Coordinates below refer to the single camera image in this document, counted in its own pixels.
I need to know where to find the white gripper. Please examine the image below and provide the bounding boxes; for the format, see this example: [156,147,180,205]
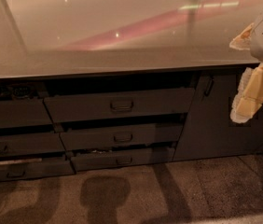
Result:
[229,10,263,123]

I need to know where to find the dark grey cabinet door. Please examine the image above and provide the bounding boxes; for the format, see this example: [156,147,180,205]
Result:
[174,69,263,161]

